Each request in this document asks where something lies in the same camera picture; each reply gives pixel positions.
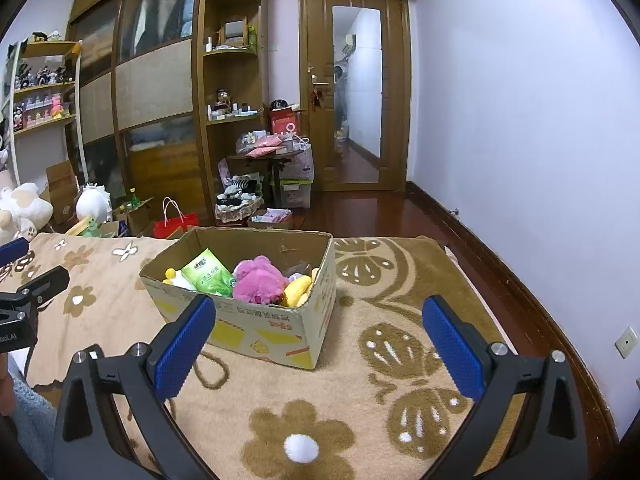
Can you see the white spiky hair plush doll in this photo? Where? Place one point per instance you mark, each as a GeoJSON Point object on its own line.
{"type": "Point", "coordinates": [92, 205]}

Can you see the person's blue clothing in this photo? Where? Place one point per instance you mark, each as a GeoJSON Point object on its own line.
{"type": "Point", "coordinates": [30, 427]}

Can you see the clear plastic storage bin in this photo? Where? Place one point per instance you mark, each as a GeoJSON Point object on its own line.
{"type": "Point", "coordinates": [292, 194]}

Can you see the pink bags on table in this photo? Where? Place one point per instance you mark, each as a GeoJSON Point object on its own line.
{"type": "Point", "coordinates": [265, 142]}

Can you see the red orange paper bag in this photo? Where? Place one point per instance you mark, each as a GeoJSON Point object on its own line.
{"type": "Point", "coordinates": [286, 121]}

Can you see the red paper shopping bag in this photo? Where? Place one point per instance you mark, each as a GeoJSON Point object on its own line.
{"type": "Point", "coordinates": [175, 225]}

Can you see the wicker basket of socks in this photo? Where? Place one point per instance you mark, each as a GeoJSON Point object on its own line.
{"type": "Point", "coordinates": [240, 210]}

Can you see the green tissue packet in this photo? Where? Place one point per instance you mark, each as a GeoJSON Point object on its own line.
{"type": "Point", "coordinates": [205, 272]}

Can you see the pink white plush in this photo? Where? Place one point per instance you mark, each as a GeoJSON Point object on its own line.
{"type": "Point", "coordinates": [260, 280]}

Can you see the low cardboard box with papers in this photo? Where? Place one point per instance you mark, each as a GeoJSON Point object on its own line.
{"type": "Point", "coordinates": [270, 220]}

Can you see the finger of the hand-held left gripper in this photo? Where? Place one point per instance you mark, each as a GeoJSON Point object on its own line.
{"type": "Point", "coordinates": [14, 250]}
{"type": "Point", "coordinates": [47, 280]}

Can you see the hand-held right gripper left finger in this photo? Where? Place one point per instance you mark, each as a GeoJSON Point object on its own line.
{"type": "Point", "coordinates": [185, 345]}

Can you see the wooden sliding door wardrobe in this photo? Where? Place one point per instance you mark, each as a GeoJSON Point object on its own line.
{"type": "Point", "coordinates": [150, 85]}

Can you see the green bottle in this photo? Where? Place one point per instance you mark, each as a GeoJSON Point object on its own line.
{"type": "Point", "coordinates": [133, 200]}

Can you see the open cardboard box with bottles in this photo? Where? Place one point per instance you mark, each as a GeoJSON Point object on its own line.
{"type": "Point", "coordinates": [135, 220]}

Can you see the small dark side table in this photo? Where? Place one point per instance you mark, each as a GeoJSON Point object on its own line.
{"type": "Point", "coordinates": [270, 160]}

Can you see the white fluffy plush yellow pompom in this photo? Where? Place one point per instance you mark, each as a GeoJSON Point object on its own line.
{"type": "Point", "coordinates": [175, 277]}

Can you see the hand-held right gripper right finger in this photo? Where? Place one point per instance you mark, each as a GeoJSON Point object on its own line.
{"type": "Point", "coordinates": [452, 345]}

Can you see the white curved pole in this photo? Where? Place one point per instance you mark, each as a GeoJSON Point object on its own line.
{"type": "Point", "coordinates": [79, 110]}

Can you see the green frog toy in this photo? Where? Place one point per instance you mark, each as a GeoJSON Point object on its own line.
{"type": "Point", "coordinates": [90, 230]}

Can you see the wooden corner shelf unit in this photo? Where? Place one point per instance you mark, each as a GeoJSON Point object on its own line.
{"type": "Point", "coordinates": [232, 85]}

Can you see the person's left hand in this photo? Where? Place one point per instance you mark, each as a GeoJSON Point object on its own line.
{"type": "Point", "coordinates": [6, 385]}

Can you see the cream plush toy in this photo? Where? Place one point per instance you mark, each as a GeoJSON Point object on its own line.
{"type": "Point", "coordinates": [25, 210]}

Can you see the beige flower printed blanket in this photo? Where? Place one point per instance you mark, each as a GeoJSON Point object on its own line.
{"type": "Point", "coordinates": [350, 410]}

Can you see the yellow round plush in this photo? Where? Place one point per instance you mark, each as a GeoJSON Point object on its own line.
{"type": "Point", "coordinates": [297, 290]}

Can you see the stacked brown cardboard boxes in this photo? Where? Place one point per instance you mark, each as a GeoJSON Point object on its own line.
{"type": "Point", "coordinates": [62, 190]}

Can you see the white wall socket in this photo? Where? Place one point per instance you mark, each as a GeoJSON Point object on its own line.
{"type": "Point", "coordinates": [627, 342]}

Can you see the wall shelf with figurines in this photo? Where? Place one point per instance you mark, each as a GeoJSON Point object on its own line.
{"type": "Point", "coordinates": [42, 90]}

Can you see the wooden door with glass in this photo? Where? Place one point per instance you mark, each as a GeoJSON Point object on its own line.
{"type": "Point", "coordinates": [320, 135]}

